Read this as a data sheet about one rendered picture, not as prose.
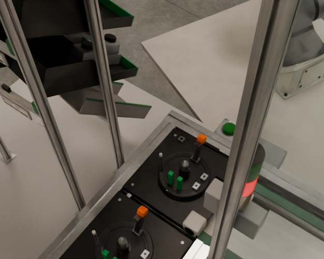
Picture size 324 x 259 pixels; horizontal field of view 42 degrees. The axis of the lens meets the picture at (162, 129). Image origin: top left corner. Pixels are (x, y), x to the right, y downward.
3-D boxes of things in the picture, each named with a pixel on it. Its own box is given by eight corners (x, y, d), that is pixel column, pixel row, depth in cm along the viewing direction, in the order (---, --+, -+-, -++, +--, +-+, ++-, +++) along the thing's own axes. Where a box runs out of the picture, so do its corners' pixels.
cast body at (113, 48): (110, 55, 110) (117, 31, 106) (119, 64, 107) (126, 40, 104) (82, 57, 105) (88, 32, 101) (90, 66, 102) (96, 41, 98)
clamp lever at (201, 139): (194, 154, 114) (201, 132, 110) (200, 158, 114) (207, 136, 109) (187, 160, 112) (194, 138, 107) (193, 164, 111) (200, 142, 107)
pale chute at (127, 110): (115, 95, 129) (123, 82, 128) (144, 118, 123) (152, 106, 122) (47, 85, 105) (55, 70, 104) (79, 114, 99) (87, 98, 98)
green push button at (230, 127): (226, 124, 126) (227, 119, 124) (238, 130, 125) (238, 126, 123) (219, 132, 124) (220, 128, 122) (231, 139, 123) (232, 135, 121)
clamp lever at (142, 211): (137, 225, 102) (142, 204, 98) (143, 230, 102) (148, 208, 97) (127, 234, 100) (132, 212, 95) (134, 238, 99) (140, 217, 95)
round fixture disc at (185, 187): (177, 147, 119) (178, 143, 117) (219, 171, 114) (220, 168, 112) (148, 182, 113) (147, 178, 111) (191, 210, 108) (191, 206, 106)
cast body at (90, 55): (87, 62, 103) (92, 37, 99) (98, 71, 101) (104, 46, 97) (58, 68, 97) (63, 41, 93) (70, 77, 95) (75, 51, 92)
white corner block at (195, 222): (191, 216, 109) (192, 208, 105) (206, 225, 107) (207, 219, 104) (181, 229, 107) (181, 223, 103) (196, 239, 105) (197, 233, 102)
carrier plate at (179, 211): (173, 131, 125) (173, 127, 123) (244, 171, 116) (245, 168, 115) (122, 189, 114) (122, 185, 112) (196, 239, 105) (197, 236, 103)
